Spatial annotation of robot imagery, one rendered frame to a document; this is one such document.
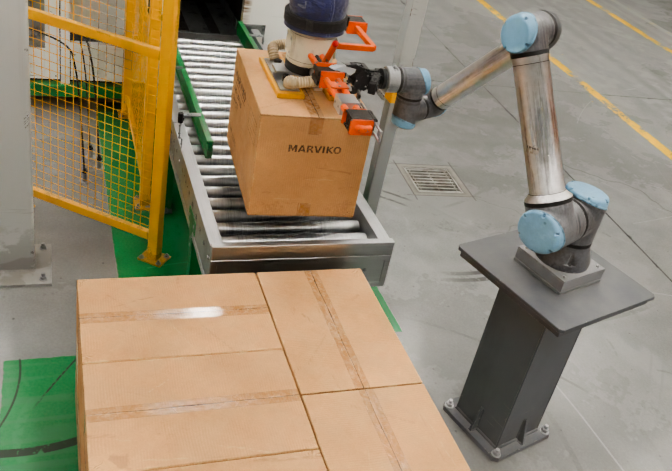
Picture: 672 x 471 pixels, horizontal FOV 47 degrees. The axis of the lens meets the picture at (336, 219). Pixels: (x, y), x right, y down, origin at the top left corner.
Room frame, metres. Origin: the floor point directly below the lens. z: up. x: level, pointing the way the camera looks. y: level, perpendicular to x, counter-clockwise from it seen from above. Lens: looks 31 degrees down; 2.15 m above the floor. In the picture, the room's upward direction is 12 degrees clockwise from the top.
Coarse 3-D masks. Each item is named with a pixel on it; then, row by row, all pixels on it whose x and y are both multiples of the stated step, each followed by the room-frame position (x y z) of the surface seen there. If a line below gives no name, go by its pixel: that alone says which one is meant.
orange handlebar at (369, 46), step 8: (360, 32) 2.98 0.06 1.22; (368, 40) 2.89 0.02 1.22; (344, 48) 2.79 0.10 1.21; (352, 48) 2.80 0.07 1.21; (360, 48) 2.81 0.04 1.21; (368, 48) 2.83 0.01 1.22; (312, 56) 2.60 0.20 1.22; (320, 56) 2.62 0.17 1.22; (328, 80) 2.40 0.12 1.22; (336, 80) 2.43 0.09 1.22; (328, 88) 2.37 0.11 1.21; (336, 88) 2.35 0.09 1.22; (344, 88) 2.36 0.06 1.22; (344, 104) 2.23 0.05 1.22; (360, 128) 2.10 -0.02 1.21; (368, 128) 2.11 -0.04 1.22
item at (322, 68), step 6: (318, 66) 2.49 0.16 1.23; (324, 66) 2.51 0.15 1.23; (318, 72) 2.43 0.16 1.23; (324, 72) 2.43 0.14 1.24; (330, 72) 2.43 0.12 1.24; (336, 72) 2.44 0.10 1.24; (342, 72) 2.45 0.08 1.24; (312, 78) 2.48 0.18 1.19; (318, 78) 2.44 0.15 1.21; (330, 78) 2.44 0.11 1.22; (342, 78) 2.45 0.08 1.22; (318, 84) 2.43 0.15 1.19; (324, 84) 2.43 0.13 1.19
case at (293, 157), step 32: (256, 64) 2.77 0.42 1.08; (256, 96) 2.48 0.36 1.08; (320, 96) 2.59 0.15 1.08; (256, 128) 2.38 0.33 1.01; (288, 128) 2.38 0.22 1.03; (320, 128) 2.42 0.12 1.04; (256, 160) 2.35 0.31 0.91; (288, 160) 2.38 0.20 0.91; (320, 160) 2.42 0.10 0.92; (352, 160) 2.46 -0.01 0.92; (256, 192) 2.35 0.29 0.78; (288, 192) 2.39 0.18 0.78; (320, 192) 2.43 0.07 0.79; (352, 192) 2.47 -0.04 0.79
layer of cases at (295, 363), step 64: (128, 320) 1.82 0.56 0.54; (192, 320) 1.89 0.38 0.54; (256, 320) 1.95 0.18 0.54; (320, 320) 2.02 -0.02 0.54; (384, 320) 2.09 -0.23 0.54; (128, 384) 1.56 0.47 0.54; (192, 384) 1.61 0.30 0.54; (256, 384) 1.67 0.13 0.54; (320, 384) 1.72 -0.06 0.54; (384, 384) 1.78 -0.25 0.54; (128, 448) 1.35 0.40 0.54; (192, 448) 1.39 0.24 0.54; (256, 448) 1.43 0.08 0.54; (320, 448) 1.48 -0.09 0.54; (384, 448) 1.53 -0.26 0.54; (448, 448) 1.58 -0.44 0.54
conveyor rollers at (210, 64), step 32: (192, 64) 3.98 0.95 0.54; (224, 64) 4.06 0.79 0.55; (224, 96) 3.63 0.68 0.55; (192, 128) 3.20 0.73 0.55; (224, 128) 3.27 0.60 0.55; (224, 160) 2.98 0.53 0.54; (224, 192) 2.71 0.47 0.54; (224, 224) 2.46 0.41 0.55; (256, 224) 2.51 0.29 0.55; (288, 224) 2.56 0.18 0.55; (320, 224) 2.61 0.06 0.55; (352, 224) 2.66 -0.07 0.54
